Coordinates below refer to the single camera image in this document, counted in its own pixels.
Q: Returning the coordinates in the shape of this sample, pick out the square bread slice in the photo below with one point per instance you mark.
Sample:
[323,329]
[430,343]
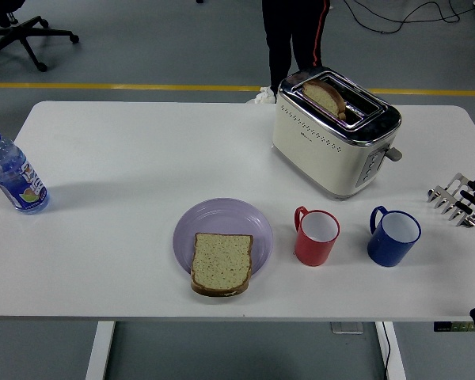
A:
[221,263]

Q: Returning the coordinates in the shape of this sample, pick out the black table control panel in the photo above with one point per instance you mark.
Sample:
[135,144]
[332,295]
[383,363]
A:
[443,327]

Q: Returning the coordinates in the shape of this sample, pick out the purple plate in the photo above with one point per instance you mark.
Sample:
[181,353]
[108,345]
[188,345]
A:
[221,217]

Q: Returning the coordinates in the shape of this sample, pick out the blue enamel cup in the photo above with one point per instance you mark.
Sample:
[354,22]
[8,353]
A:
[388,249]

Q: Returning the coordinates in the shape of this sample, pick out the grey under-table bracket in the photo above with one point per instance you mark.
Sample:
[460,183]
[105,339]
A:
[347,328]

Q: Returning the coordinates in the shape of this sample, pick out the rounded bread slice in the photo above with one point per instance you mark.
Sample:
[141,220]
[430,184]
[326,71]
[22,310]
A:
[322,97]

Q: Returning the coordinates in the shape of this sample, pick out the black office chair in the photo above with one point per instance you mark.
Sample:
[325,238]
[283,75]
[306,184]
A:
[21,29]

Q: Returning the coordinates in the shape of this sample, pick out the red enamel cup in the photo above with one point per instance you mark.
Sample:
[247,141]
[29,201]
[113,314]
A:
[312,253]

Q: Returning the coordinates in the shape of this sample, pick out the blue-capped drink bottle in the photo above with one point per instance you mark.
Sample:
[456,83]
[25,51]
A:
[16,178]

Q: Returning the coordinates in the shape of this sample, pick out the person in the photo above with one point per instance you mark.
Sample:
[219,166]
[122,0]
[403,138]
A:
[279,39]

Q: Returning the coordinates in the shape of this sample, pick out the metal toast rack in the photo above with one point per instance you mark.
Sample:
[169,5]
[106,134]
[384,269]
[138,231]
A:
[455,182]

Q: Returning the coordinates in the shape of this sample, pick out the cream and chrome toaster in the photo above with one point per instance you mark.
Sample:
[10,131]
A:
[320,158]

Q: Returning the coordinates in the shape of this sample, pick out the white table leg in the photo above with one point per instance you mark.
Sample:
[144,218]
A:
[397,356]
[99,352]

